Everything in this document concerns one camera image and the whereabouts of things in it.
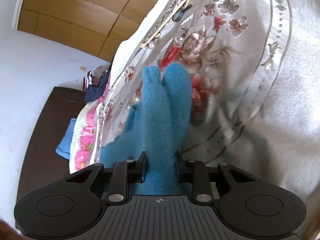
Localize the teal fuzzy small garment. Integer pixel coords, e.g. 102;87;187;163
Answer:
99;63;192;195

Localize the pink cartoon print quilt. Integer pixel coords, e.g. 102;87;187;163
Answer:
69;82;110;173

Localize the white dotted bed sheet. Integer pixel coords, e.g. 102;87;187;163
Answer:
111;0;171;72

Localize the wooden wardrobe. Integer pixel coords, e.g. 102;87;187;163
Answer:
17;0;158;62

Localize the small dark handled tool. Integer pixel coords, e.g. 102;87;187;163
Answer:
172;4;193;22

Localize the red white striped garment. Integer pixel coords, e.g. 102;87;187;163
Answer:
82;70;99;92

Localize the long wooden stick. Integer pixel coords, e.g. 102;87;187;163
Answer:
138;0;189;48

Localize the dark navy clothing pile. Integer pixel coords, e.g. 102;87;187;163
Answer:
84;72;110;103

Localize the floral satin bed cover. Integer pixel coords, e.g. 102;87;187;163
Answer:
92;0;319;239

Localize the dark brown wooden headboard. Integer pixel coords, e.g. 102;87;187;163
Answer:
16;87;85;200

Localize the blue pillow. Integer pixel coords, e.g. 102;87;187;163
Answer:
55;118;76;160

